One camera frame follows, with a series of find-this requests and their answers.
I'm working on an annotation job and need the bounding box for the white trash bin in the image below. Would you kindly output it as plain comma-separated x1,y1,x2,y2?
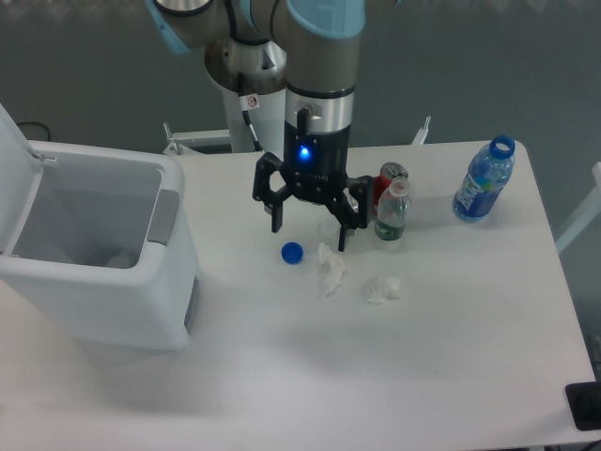
1,142,200,350

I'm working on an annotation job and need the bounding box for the red soda can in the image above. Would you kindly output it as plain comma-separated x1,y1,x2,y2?
373,162,408,217

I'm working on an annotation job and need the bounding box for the blue bottle cap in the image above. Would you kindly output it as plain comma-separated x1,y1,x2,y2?
281,241,304,265

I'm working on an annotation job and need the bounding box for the white bin lid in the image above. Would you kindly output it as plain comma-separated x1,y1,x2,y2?
1,106,56,255

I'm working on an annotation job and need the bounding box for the clear green-label water bottle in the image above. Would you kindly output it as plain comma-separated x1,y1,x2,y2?
375,176,409,241

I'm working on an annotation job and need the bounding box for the small crumpled paper ball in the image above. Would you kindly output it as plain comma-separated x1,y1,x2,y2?
362,275,401,304

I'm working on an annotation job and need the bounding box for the white frame bracket left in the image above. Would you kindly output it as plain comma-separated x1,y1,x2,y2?
162,122,233,155

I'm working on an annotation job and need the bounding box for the white frame bracket right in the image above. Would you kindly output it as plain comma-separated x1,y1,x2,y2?
411,116,431,146

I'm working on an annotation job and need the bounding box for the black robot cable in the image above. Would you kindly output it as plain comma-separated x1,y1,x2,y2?
234,72,264,152

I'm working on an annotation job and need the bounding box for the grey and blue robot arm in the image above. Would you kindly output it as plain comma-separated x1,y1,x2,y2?
147,1,374,248

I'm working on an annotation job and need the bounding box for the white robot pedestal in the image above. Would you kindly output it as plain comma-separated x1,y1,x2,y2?
203,38,288,153

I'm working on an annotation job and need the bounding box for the black device at edge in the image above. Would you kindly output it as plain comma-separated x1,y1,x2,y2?
565,381,600,431

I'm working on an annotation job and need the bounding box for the blue drink bottle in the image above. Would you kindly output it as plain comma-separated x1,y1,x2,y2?
453,134,516,222

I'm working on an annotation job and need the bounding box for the white frame bracket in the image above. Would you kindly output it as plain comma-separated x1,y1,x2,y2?
411,116,431,146
162,122,233,155

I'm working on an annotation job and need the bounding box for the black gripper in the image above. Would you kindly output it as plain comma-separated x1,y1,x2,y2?
252,123,374,252

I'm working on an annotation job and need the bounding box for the white furniture at right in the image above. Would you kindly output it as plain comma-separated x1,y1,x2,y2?
555,163,600,255

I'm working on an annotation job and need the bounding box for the crumpled white paper ball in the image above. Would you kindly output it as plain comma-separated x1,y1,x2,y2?
317,242,346,297

